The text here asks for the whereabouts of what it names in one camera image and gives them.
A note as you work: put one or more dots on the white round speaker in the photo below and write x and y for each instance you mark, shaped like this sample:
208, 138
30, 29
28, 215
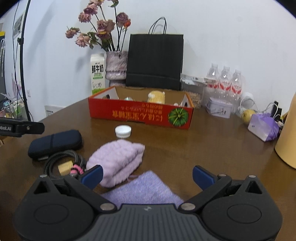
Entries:
247, 97

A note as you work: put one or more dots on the purple woven cloth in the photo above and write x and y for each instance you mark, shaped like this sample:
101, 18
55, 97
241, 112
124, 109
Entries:
143, 190

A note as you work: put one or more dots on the purple textured vase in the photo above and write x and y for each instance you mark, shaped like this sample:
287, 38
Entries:
116, 64

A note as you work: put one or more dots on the small tan block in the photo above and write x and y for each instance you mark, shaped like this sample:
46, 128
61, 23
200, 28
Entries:
65, 168

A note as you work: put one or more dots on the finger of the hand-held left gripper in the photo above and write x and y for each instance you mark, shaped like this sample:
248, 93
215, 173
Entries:
30, 128

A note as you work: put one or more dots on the clear water bottle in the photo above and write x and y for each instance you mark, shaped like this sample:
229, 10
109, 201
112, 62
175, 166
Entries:
212, 78
236, 85
224, 81

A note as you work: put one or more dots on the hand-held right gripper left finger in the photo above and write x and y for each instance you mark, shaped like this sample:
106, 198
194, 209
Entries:
93, 175

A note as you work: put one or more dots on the black paper bag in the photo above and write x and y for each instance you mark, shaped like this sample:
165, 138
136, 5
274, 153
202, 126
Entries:
153, 60

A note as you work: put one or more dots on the dried rose bouquet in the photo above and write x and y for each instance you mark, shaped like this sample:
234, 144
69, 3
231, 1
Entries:
103, 25

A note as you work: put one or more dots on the cluttered storage rack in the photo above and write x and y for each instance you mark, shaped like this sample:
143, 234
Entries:
11, 109

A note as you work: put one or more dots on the white bottle cap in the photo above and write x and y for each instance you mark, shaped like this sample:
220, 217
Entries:
123, 131

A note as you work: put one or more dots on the clear lidded food container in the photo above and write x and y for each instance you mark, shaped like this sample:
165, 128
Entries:
194, 92

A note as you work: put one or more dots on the yellow thermos jug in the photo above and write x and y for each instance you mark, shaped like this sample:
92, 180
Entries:
288, 139

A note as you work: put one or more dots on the navy zip case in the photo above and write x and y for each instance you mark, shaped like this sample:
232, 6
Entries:
55, 143

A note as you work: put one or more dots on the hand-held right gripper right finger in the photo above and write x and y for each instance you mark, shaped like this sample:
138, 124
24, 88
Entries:
202, 176

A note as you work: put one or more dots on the red cardboard box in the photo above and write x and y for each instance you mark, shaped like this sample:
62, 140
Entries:
138, 113

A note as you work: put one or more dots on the yellow white plush toy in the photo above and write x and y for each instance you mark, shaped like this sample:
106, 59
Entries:
156, 97

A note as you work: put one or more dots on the white green milk carton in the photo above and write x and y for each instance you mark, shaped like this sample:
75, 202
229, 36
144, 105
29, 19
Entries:
97, 74

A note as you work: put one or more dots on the clear plastic bag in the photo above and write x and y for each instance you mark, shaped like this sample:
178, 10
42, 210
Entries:
128, 99

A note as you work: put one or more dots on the pale tin box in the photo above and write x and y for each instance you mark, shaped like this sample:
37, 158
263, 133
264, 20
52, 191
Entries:
218, 107

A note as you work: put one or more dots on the yellow green pear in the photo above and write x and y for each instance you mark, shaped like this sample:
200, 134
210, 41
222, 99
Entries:
248, 115

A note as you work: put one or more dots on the black charger plug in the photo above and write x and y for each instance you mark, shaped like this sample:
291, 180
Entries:
277, 111

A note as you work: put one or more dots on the fluffy purple towel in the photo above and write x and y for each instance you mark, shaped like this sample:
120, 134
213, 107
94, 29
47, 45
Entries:
115, 160

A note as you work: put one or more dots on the purple plastic bag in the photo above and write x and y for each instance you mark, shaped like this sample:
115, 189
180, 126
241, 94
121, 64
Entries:
263, 127

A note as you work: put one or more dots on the white wall socket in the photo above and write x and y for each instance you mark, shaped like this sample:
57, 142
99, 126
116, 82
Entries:
29, 93

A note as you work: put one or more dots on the black lamp stand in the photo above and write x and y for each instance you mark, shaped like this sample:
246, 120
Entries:
23, 58

